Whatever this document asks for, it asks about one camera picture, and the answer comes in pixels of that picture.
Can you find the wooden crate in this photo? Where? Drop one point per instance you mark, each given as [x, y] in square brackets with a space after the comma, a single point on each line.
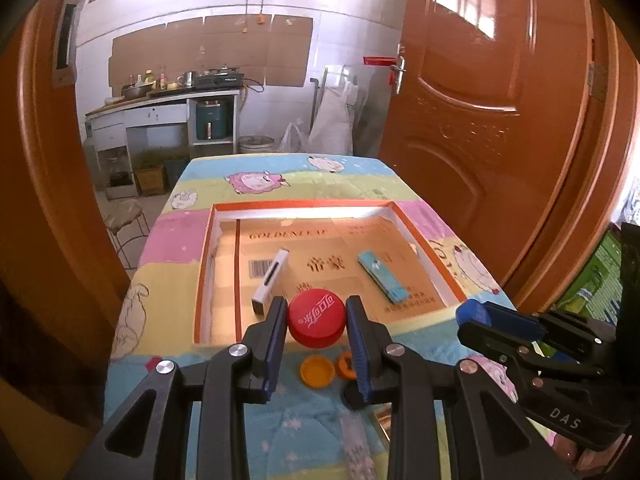
[150, 179]

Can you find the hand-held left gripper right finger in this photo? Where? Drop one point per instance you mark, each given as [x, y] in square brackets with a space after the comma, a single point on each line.
[356, 350]

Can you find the red bottle cap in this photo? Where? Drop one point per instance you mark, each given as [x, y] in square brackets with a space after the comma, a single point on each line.
[315, 317]

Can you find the teal air fryer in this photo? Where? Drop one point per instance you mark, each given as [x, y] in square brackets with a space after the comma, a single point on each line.
[214, 120]

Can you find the small clear plastic bag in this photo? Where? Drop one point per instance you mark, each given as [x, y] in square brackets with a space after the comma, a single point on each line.
[292, 137]

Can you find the grey gas cylinder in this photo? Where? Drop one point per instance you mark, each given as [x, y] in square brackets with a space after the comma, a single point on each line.
[91, 152]

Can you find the large white plastic bag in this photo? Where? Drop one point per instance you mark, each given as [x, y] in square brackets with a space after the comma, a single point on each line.
[332, 120]

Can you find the green printed package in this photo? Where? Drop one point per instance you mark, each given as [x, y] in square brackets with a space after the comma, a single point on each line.
[595, 275]

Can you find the orange wooden door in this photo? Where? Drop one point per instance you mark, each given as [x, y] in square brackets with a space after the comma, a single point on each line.
[475, 110]

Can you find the yellow bottle cap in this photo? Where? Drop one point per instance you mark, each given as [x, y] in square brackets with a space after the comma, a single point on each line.
[316, 372]

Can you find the orange wooden door frame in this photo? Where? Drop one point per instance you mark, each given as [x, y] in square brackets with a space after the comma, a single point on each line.
[40, 160]

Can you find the metal kettle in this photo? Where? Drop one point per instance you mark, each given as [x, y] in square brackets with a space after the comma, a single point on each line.
[186, 80]

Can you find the teal small box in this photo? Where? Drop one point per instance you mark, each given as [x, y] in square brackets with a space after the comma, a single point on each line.
[382, 276]

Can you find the metal door hinge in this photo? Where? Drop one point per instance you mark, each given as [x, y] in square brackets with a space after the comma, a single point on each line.
[598, 79]

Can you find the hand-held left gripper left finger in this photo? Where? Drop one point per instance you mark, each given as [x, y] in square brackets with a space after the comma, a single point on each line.
[272, 355]

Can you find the white bucket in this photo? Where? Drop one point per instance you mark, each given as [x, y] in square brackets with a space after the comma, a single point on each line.
[257, 143]

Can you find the orange-rimmed cardboard box tray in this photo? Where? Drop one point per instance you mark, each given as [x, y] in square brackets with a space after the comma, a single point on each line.
[320, 260]

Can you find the blue bottle cap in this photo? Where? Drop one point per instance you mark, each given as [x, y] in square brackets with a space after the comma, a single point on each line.
[470, 311]

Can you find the metal basin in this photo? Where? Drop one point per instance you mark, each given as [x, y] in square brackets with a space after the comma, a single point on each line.
[136, 91]

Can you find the black gas stove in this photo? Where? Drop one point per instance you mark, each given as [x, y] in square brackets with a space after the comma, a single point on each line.
[219, 80]

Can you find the metal strike plate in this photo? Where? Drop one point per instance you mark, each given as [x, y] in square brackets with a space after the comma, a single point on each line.
[66, 35]

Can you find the white kitchen counter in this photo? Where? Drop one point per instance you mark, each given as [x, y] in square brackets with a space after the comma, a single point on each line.
[150, 110]

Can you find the white cartoon print box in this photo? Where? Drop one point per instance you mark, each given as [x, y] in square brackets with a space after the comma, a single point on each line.
[270, 280]

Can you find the cardboard wall sheet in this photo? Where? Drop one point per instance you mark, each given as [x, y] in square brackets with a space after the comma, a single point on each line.
[200, 45]

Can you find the round metal stool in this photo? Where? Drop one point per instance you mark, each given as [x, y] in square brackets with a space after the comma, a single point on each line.
[125, 212]

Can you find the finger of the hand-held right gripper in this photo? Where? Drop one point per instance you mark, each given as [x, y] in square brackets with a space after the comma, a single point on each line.
[490, 337]
[515, 320]

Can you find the floral patterned clear box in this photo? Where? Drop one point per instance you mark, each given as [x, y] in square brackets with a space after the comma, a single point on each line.
[357, 447]

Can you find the gold rectangular box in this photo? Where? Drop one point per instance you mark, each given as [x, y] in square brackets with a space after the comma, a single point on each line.
[382, 421]

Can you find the red door ribbon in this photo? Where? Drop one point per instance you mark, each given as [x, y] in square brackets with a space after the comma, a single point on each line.
[377, 60]

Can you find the dark sauce bottle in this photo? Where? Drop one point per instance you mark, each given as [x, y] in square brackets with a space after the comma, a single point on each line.
[163, 79]

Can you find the orange bottle cap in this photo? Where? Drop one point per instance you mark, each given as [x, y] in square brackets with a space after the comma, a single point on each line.
[345, 366]

